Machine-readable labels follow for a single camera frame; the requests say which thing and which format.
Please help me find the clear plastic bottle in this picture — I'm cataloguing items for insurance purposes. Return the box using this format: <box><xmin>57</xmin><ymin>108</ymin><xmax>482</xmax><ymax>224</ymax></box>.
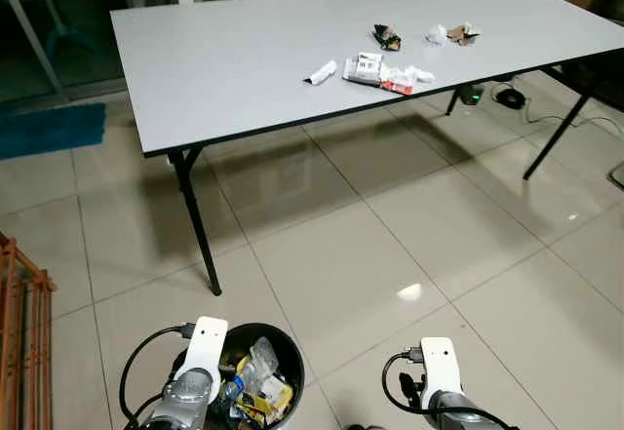
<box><xmin>224</xmin><ymin>337</ymin><xmax>279</xmax><ymax>402</ymax></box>

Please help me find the dark device with green light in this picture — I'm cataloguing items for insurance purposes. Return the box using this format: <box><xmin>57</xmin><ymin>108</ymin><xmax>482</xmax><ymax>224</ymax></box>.
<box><xmin>459</xmin><ymin>83</ymin><xmax>486</xmax><ymax>107</ymax></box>

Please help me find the black snack wrapper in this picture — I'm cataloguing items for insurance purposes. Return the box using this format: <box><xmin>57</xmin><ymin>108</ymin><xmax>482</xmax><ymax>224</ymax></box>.
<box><xmin>373</xmin><ymin>24</ymin><xmax>403</xmax><ymax>52</ymax></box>

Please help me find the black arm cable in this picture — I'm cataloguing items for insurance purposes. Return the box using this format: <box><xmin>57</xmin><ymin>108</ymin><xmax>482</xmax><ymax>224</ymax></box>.
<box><xmin>382</xmin><ymin>347</ymin><xmax>425</xmax><ymax>416</ymax></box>
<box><xmin>119</xmin><ymin>323</ymin><xmax>199</xmax><ymax>430</ymax></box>

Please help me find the brown torn cardboard piece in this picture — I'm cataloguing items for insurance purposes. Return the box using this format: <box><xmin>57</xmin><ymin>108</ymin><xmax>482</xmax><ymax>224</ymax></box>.
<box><xmin>447</xmin><ymin>22</ymin><xmax>482</xmax><ymax>47</ymax></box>

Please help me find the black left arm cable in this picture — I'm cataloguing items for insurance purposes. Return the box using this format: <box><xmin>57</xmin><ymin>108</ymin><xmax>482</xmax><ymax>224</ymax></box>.
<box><xmin>119</xmin><ymin>323</ymin><xmax>199</xmax><ymax>430</ymax></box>

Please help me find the black round rubbish bin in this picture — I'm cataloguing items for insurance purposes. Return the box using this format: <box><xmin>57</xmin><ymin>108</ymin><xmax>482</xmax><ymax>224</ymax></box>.
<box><xmin>180</xmin><ymin>324</ymin><xmax>305</xmax><ymax>430</ymax></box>

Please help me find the orange wooden rack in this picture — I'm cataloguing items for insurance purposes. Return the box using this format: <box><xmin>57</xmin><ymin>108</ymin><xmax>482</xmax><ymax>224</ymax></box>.
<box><xmin>0</xmin><ymin>233</ymin><xmax>57</xmax><ymax>430</ymax></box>

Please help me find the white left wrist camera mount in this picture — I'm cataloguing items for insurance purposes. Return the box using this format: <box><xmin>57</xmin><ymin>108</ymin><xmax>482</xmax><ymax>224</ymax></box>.
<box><xmin>185</xmin><ymin>317</ymin><xmax>229</xmax><ymax>377</ymax></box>

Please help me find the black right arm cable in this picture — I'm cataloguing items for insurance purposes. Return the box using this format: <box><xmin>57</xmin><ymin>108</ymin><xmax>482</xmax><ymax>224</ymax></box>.
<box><xmin>382</xmin><ymin>347</ymin><xmax>425</xmax><ymax>416</ymax></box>

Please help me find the black round floor device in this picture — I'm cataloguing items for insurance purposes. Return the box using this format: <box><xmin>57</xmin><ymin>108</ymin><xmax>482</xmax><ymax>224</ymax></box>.
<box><xmin>493</xmin><ymin>85</ymin><xmax>527</xmax><ymax>110</ymax></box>

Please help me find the dark glass sliding door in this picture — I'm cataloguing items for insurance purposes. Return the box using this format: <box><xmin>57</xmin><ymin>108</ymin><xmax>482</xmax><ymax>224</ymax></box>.
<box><xmin>0</xmin><ymin>0</ymin><xmax>176</xmax><ymax>109</ymax></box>

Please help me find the grey folding table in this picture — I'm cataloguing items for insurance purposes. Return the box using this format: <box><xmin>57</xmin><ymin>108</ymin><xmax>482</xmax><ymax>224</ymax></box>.
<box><xmin>110</xmin><ymin>0</ymin><xmax>624</xmax><ymax>296</ymax></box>

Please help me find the yellow and white carton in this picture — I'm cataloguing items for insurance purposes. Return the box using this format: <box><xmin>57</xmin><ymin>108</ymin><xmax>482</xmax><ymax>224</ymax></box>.
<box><xmin>234</xmin><ymin>357</ymin><xmax>293</xmax><ymax>426</ymax></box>

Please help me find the teal floor mat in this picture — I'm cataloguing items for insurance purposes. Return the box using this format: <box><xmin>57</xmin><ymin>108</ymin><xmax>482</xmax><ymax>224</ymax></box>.
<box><xmin>0</xmin><ymin>103</ymin><xmax>106</xmax><ymax>161</ymax></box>

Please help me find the white rolled paper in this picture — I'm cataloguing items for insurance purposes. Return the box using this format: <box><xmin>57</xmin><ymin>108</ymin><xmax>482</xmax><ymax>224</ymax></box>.
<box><xmin>303</xmin><ymin>59</ymin><xmax>339</xmax><ymax>86</ymax></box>

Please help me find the white plastic bag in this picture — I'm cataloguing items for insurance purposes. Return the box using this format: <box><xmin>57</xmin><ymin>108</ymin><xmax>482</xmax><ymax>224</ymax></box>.
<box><xmin>404</xmin><ymin>65</ymin><xmax>437</xmax><ymax>86</ymax></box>

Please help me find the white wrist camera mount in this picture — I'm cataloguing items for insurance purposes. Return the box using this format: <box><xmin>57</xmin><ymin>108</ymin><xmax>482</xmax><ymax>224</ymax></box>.
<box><xmin>420</xmin><ymin>337</ymin><xmax>462</xmax><ymax>397</ymax></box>
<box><xmin>185</xmin><ymin>317</ymin><xmax>229</xmax><ymax>377</ymax></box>

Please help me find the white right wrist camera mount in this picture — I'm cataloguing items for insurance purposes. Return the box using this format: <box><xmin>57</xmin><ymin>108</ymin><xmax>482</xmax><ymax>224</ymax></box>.
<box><xmin>420</xmin><ymin>337</ymin><xmax>462</xmax><ymax>397</ymax></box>

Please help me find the white and red carton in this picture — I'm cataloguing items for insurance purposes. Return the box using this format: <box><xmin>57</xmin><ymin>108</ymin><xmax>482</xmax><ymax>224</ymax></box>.
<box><xmin>342</xmin><ymin>52</ymin><xmax>415</xmax><ymax>96</ymax></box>

